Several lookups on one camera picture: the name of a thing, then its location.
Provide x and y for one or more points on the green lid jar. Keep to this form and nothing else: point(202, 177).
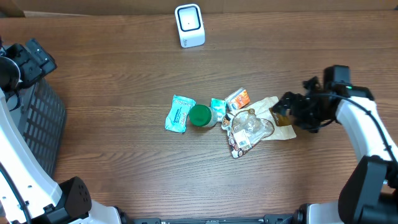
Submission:
point(203, 116)

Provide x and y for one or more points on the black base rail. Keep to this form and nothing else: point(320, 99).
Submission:
point(266, 219)

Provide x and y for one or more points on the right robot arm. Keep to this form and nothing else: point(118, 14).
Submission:
point(369, 195)

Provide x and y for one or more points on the small teal tissue pack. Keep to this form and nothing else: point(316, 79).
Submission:
point(220, 108)

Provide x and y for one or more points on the beige brown snack bag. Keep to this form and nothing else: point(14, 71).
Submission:
point(246, 127)

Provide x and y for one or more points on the teal wet wipes pack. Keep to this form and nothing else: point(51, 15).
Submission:
point(177, 117)

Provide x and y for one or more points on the orange white small box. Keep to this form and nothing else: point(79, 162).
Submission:
point(238, 99)

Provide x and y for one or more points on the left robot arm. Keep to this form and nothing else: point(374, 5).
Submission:
point(28, 193)

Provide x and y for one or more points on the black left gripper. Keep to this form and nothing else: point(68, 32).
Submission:
point(37, 55)

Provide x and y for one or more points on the grey plastic mesh basket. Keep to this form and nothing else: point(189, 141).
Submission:
point(40, 117)

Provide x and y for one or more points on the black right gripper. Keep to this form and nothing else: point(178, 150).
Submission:
point(295, 101)

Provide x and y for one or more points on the white barcode scanner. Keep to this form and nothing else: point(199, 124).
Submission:
point(190, 26)

